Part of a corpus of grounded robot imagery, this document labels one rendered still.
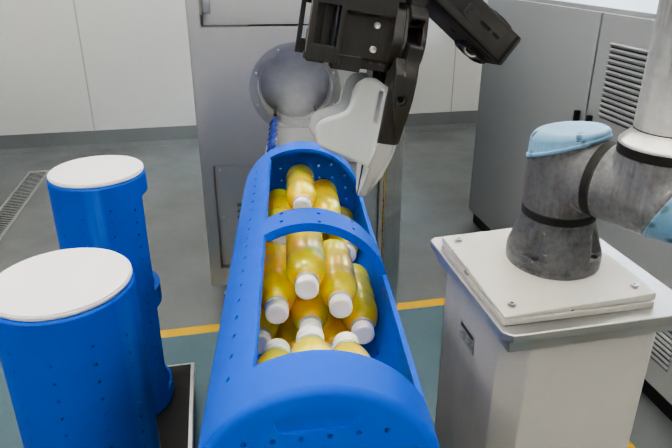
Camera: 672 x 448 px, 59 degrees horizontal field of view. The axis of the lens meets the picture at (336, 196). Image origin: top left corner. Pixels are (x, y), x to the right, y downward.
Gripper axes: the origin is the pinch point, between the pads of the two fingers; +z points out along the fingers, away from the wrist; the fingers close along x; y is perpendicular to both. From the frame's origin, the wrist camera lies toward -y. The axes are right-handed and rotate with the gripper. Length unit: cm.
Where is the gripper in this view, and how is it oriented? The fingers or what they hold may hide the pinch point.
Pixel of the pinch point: (372, 180)
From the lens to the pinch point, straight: 46.5
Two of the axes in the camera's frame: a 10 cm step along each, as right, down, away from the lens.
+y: -9.7, -1.1, -2.1
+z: -1.6, 9.5, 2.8
